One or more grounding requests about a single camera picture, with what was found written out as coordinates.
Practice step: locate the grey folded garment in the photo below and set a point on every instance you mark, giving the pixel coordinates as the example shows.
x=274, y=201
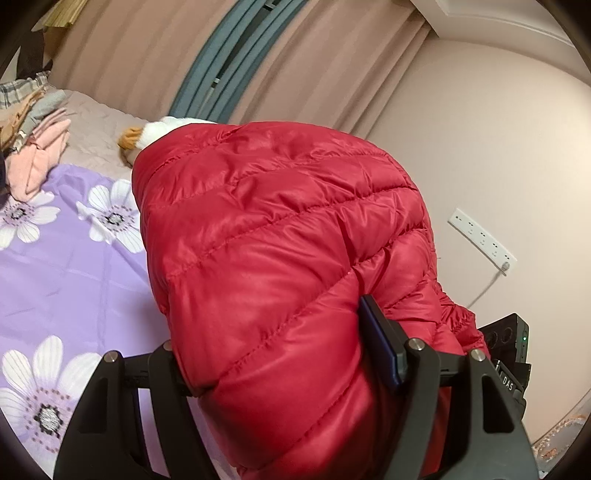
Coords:
x=46, y=104

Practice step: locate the red down jacket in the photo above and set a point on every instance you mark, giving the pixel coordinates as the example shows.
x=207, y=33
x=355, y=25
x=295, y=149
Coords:
x=286, y=240

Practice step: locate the teal curtain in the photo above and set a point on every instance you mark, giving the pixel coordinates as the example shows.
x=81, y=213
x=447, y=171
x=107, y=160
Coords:
x=221, y=55

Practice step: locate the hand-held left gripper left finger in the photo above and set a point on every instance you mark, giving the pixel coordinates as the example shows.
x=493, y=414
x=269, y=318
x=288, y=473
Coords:
x=178, y=369

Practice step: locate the patterned floor rug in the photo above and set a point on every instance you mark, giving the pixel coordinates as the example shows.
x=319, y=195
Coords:
x=561, y=436

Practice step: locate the tan woven straw item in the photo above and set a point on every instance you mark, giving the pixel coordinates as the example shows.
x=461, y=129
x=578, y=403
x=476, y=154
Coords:
x=64, y=11

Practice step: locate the pink curtain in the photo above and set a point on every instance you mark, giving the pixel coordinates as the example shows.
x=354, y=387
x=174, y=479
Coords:
x=138, y=46

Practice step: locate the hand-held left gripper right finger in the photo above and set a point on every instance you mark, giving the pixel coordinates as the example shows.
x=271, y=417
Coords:
x=378, y=337

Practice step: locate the white door frame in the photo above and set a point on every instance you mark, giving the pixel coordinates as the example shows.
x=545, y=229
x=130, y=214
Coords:
x=485, y=18

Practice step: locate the tan patterned garment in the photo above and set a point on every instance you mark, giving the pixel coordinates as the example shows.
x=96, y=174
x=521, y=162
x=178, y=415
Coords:
x=11, y=122

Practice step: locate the plaid cloth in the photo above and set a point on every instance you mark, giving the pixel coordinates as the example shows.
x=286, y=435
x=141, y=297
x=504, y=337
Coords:
x=18, y=90

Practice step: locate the purple floral bedsheet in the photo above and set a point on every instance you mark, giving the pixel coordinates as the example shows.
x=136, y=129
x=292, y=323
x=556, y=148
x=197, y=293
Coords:
x=83, y=277

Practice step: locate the beige quilted bed cover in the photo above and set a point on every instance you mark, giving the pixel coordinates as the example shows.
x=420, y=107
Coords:
x=97, y=134

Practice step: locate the white wall power strip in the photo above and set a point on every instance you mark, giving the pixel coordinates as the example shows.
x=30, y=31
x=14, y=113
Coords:
x=480, y=240

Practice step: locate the pink folded garment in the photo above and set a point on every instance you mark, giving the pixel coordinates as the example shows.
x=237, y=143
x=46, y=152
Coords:
x=37, y=157

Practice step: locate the navy dark garment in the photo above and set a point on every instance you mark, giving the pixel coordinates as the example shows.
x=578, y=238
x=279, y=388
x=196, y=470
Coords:
x=3, y=180

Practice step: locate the white plush goose toy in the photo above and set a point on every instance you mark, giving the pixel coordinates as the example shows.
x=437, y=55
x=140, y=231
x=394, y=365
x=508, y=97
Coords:
x=152, y=131

